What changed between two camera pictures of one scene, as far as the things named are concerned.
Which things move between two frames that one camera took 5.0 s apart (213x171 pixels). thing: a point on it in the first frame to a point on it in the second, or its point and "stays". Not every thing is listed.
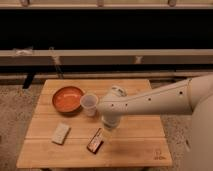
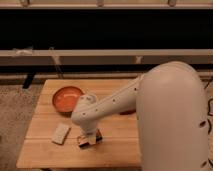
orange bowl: x=67 y=99 stays
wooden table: x=62 y=135 stays
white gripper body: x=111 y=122 to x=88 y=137
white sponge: x=61 y=133 stays
